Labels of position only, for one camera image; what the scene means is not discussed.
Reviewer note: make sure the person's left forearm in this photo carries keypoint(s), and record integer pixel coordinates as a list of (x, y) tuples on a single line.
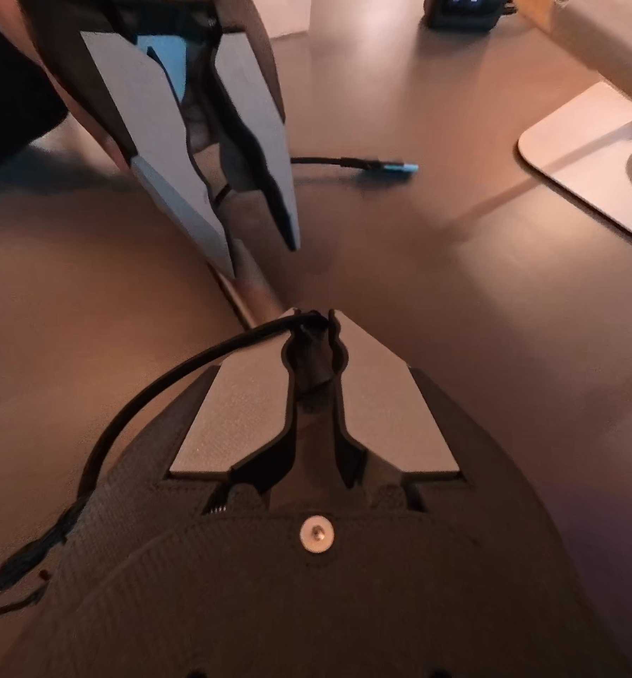
[(9, 79)]

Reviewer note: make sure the small black action camera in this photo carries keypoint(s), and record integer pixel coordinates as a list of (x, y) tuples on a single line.
[(464, 18)]

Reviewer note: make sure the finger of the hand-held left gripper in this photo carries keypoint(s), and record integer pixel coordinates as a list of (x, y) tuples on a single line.
[(257, 106), (146, 122)]

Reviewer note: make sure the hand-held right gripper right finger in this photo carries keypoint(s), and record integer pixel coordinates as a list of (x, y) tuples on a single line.
[(395, 418)]

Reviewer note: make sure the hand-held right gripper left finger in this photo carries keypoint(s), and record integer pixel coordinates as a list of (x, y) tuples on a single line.
[(236, 418)]

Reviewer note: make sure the white stand base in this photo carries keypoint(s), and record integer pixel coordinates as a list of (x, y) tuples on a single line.
[(570, 148)]

